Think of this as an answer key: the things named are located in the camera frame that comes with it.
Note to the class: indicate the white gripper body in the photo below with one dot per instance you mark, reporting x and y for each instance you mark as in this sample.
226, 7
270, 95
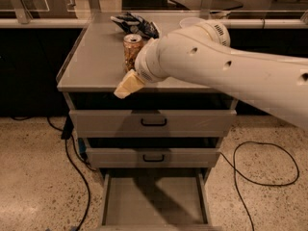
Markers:
143, 66

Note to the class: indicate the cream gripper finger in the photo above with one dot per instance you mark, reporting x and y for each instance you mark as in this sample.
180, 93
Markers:
131, 83

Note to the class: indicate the orange soda can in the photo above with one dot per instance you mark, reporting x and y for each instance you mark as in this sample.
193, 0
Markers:
132, 44

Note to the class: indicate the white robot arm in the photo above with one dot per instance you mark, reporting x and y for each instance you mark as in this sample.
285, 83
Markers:
201, 54

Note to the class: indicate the grey drawer cabinet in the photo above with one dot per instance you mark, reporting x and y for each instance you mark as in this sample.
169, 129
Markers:
89, 78

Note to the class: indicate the top grey drawer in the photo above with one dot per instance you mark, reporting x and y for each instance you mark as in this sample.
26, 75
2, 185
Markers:
152, 124

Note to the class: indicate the middle grey drawer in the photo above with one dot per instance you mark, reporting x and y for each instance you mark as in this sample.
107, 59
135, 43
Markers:
152, 157

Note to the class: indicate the bottom grey open drawer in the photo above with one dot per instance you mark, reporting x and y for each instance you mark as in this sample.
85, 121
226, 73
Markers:
154, 201

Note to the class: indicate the dark blue chip bag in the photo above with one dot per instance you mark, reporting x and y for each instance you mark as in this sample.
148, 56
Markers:
135, 24

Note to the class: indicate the white bowl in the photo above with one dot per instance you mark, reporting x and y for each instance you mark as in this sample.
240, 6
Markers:
190, 21

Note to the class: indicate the black power adapter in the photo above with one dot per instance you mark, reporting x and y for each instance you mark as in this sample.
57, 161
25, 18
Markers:
68, 128

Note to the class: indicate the white horizontal rail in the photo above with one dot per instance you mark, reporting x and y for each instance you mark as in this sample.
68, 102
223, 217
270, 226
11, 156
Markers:
229, 23

